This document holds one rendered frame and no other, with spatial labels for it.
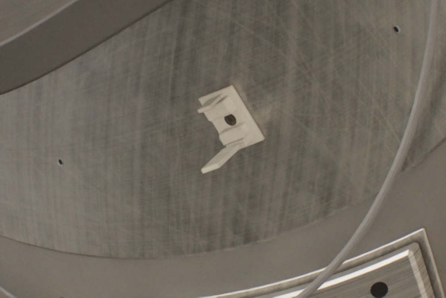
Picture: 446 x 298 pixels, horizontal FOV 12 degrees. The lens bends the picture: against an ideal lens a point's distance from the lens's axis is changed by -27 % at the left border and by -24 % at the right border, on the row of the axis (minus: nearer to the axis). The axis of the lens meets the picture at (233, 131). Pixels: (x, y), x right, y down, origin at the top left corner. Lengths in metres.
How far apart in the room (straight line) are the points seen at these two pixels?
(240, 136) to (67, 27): 0.09
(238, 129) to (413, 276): 0.10
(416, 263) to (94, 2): 0.18
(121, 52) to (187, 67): 0.03
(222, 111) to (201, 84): 0.01
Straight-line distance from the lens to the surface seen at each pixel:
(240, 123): 0.96
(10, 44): 0.95
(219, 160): 0.95
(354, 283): 0.97
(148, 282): 1.04
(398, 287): 0.96
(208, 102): 0.96
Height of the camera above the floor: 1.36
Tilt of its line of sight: 36 degrees down
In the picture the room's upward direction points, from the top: 5 degrees clockwise
